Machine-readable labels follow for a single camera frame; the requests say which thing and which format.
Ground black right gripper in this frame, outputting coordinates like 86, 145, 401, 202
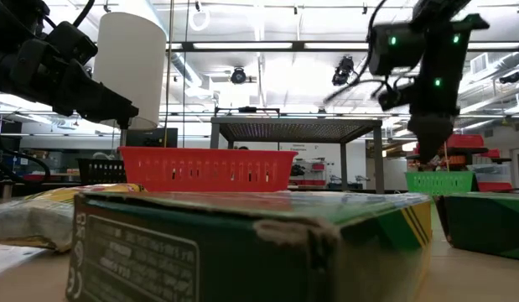
407, 29, 470, 164

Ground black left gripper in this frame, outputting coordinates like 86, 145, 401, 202
0, 37, 139, 125

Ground green plastic basket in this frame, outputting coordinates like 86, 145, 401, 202
404, 170, 478, 196

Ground black plastic basket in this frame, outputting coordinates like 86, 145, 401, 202
76, 157, 128, 186

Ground green blue crayon box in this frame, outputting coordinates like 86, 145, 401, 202
65, 190, 434, 302
433, 191, 519, 263

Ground red plastic basket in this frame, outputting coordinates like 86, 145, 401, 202
118, 145, 299, 194

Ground snack bag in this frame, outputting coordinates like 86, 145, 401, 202
0, 183, 148, 253

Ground white cylindrical table lamp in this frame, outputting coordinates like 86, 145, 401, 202
92, 11, 168, 148

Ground black monitor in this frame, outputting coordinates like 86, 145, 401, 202
125, 128, 179, 148

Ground clear plastic storage bin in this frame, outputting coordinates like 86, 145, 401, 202
468, 163, 514, 185

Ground small black ceiling fixture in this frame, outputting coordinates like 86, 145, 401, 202
498, 70, 519, 85

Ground grey perforated metal shelf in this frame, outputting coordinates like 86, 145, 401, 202
210, 116, 385, 195

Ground black distant bar fixture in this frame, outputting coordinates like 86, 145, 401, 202
214, 106, 281, 117

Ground black overhead crossbar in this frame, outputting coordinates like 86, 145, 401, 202
166, 40, 519, 53

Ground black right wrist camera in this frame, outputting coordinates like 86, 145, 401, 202
378, 83, 415, 111

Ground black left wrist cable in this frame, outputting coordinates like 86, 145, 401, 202
72, 0, 96, 29

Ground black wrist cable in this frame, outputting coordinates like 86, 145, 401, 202
324, 0, 411, 106
72, 0, 96, 29

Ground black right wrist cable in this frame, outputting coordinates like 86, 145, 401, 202
324, 0, 411, 106

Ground black ceiling camera with cable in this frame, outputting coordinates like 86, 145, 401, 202
331, 55, 356, 87

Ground white hanging ring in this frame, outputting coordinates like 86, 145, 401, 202
188, 7, 211, 33

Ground round black ceiling camera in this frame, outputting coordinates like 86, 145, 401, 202
230, 66, 247, 85

